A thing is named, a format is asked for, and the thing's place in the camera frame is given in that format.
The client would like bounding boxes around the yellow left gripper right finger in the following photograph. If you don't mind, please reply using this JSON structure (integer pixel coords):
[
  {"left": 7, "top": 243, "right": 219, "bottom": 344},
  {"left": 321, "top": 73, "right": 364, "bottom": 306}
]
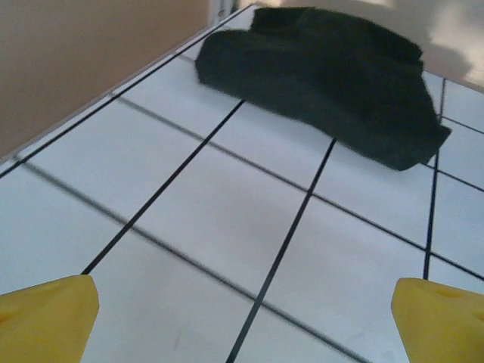
[{"left": 390, "top": 278, "right": 484, "bottom": 363}]

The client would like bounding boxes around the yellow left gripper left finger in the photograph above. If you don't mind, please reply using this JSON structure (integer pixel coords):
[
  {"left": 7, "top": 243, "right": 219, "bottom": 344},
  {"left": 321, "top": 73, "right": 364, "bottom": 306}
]
[{"left": 0, "top": 275, "right": 101, "bottom": 363}]

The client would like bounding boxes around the dark green t-shirt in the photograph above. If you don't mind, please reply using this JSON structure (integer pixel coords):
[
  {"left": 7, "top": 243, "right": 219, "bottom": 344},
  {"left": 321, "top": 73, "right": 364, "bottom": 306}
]
[{"left": 194, "top": 6, "right": 452, "bottom": 172}]

